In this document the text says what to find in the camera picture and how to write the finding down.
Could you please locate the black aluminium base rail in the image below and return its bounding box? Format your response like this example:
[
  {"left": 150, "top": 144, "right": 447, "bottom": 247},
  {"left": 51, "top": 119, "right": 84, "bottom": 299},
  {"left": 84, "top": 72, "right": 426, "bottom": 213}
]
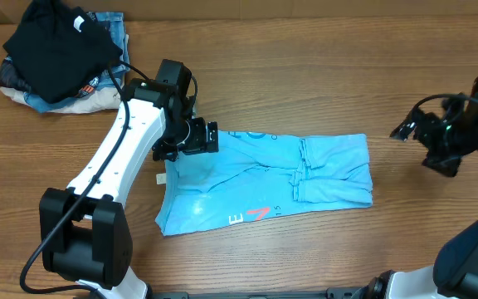
[{"left": 151, "top": 287, "right": 360, "bottom": 299}]

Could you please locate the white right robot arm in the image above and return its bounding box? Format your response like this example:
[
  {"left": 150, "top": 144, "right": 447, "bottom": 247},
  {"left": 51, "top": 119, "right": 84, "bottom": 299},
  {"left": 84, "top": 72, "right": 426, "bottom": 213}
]
[{"left": 352, "top": 77, "right": 478, "bottom": 299}]

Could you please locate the folded beige garment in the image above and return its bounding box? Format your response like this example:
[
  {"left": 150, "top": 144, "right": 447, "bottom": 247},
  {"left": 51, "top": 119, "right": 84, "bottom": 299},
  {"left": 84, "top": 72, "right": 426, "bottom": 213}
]
[{"left": 0, "top": 33, "right": 129, "bottom": 115}]

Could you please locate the black folded t-shirt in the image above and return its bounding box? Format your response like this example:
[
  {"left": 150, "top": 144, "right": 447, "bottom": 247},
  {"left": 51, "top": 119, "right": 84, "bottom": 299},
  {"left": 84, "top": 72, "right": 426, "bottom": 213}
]
[{"left": 3, "top": 0, "right": 122, "bottom": 104}]

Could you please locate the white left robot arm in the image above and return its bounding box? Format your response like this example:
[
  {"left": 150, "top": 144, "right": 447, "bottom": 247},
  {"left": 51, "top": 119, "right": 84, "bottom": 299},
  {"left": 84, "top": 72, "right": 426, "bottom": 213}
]
[{"left": 39, "top": 79, "right": 218, "bottom": 298}]

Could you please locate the light blue t-shirt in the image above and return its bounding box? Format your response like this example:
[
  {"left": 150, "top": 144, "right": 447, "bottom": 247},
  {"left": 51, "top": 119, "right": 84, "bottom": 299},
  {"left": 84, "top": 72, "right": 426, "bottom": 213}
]
[{"left": 155, "top": 131, "right": 373, "bottom": 236}]

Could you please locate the dark folded printed garment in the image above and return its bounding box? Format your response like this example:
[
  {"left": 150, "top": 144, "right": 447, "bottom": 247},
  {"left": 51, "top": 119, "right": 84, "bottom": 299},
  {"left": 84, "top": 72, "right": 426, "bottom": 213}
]
[{"left": 0, "top": 56, "right": 32, "bottom": 93}]

